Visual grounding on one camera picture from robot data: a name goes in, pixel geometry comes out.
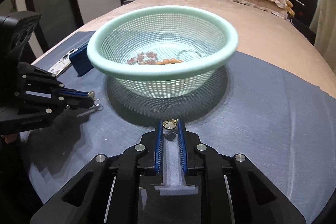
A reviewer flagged small silver charm earring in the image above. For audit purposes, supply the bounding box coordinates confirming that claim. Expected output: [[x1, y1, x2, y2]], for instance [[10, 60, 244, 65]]
[[88, 91, 104, 111]]

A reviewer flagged gold ring earring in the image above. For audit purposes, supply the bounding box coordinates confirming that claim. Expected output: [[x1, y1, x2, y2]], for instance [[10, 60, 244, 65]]
[[162, 119, 179, 130]]

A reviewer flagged orange bead bracelet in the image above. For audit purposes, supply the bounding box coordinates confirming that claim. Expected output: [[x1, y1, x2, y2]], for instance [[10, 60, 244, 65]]
[[155, 57, 185, 66]]

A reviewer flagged pink bead necklace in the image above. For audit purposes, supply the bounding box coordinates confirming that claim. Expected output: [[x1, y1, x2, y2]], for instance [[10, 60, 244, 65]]
[[126, 51, 159, 66]]

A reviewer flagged small silver hoop earring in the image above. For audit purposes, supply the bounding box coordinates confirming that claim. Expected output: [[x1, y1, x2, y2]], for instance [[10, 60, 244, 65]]
[[177, 50, 202, 62]]

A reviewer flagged white butterfly phone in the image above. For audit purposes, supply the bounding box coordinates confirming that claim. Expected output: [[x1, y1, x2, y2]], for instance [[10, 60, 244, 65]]
[[48, 48, 77, 77]]

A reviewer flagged dark blue rectangular case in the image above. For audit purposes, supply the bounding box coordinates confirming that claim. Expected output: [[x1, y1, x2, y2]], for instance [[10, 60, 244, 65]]
[[70, 43, 93, 77]]

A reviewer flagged mint green plastic basket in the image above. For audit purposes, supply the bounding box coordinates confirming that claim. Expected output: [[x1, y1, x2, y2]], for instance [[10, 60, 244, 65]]
[[87, 5, 239, 98]]

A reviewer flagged blue denim cloth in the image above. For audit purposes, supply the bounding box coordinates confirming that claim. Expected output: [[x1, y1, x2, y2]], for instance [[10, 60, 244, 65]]
[[28, 52, 335, 223]]

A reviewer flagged beige bed cover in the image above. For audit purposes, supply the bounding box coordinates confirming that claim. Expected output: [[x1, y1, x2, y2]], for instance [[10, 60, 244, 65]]
[[31, 0, 336, 98]]

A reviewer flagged lower pink frilled pillow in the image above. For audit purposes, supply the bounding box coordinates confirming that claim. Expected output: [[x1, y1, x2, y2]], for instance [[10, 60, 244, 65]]
[[229, 0, 288, 19]]

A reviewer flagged brown plush toy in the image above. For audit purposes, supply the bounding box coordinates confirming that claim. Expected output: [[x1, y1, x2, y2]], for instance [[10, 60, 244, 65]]
[[285, 0, 295, 18]]

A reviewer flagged beige curtain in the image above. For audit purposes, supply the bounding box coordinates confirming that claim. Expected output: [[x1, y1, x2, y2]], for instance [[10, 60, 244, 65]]
[[310, 0, 335, 70]]

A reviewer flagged black camera box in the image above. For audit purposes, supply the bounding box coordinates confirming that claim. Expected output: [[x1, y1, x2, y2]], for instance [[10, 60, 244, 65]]
[[1, 11, 42, 64]]

